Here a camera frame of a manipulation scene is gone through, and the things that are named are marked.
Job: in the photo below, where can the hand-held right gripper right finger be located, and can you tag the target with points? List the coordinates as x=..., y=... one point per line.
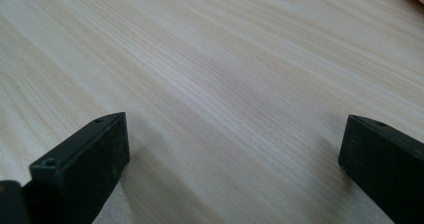
x=386, y=164

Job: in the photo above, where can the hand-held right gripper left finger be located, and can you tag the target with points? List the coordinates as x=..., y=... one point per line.
x=83, y=170

